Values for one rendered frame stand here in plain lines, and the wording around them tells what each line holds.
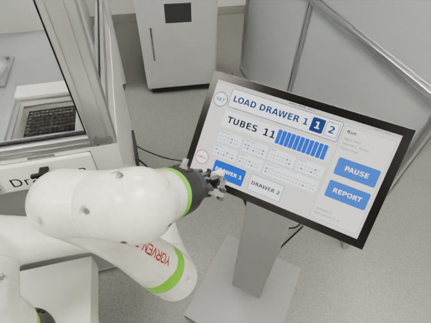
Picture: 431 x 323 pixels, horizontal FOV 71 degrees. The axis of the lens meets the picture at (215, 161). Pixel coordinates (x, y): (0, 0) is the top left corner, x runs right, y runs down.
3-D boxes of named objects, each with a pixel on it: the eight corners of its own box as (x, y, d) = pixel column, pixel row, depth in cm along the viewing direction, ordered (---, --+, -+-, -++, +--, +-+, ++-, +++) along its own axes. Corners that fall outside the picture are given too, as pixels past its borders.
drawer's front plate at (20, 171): (98, 176, 106) (90, 154, 98) (7, 192, 100) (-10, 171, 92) (98, 172, 107) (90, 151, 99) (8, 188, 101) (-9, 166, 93)
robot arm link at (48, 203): (182, 241, 72) (170, 290, 66) (140, 238, 76) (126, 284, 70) (90, 152, 44) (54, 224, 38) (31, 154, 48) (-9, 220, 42)
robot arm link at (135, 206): (153, 261, 36) (149, 169, 35) (70, 252, 40) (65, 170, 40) (198, 229, 49) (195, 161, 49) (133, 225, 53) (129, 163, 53)
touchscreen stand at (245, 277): (269, 366, 138) (346, 282, 63) (184, 316, 151) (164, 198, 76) (299, 270, 169) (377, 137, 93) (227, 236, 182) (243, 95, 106)
